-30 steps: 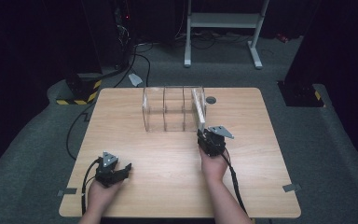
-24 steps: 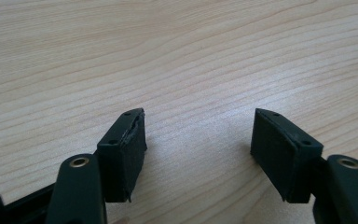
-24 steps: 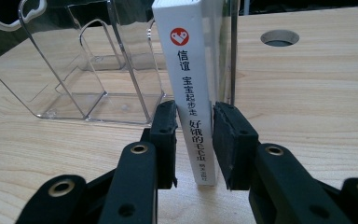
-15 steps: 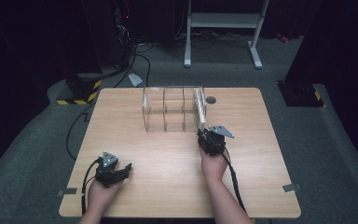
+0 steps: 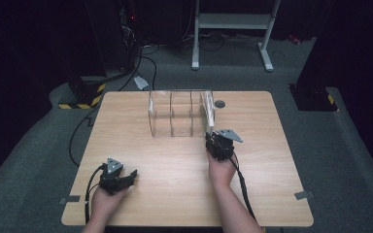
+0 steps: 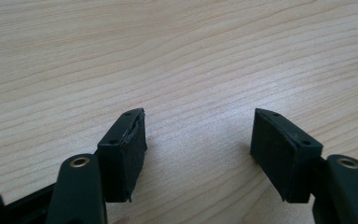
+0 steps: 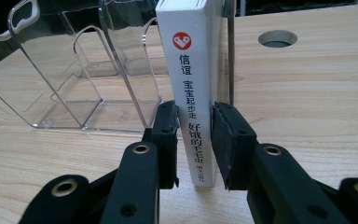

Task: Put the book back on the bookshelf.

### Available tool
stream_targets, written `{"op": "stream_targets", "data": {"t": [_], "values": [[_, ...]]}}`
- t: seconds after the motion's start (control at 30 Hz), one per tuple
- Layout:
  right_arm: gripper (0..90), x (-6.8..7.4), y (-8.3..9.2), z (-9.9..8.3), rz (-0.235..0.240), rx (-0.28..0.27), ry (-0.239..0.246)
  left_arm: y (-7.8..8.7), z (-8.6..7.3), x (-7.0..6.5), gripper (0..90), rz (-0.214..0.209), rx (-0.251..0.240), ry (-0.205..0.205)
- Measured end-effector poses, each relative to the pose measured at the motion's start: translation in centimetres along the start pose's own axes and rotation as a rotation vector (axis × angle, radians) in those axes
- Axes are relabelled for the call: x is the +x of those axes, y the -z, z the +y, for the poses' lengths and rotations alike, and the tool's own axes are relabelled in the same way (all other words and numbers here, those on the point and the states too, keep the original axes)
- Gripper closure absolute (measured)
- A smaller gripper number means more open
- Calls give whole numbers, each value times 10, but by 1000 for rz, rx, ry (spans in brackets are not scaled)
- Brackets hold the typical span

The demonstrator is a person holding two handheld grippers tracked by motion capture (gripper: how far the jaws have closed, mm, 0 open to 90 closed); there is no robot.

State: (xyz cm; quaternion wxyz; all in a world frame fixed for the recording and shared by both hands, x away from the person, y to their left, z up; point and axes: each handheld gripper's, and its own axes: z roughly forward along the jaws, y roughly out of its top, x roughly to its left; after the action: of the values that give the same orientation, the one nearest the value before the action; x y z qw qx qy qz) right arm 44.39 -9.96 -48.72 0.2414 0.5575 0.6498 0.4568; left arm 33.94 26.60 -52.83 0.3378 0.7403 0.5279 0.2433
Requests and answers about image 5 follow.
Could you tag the person's left hand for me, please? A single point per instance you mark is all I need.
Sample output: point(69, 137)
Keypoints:
point(105, 204)

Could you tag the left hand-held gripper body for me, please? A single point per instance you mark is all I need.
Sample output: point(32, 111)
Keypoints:
point(111, 179)

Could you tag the black column with striped base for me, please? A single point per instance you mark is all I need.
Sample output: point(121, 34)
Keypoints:
point(84, 90)
point(317, 97)

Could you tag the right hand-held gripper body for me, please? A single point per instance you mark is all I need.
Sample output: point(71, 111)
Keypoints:
point(221, 147)

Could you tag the green leaf picture book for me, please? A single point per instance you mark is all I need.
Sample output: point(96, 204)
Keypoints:
point(208, 110)

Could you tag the small red object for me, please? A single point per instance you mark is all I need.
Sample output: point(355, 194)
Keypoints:
point(294, 39)

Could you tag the grey tape strip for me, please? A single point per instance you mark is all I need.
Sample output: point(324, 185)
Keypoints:
point(303, 195)
point(68, 199)

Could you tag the clear acrylic divider rack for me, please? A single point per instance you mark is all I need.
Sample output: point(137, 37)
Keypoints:
point(178, 113)

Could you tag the dark round table grommet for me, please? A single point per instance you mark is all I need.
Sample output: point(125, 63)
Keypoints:
point(220, 104)

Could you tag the white metal stand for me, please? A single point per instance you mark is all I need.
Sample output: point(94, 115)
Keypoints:
point(233, 21)

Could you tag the person's right hand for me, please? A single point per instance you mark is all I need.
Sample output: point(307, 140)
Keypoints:
point(220, 171)

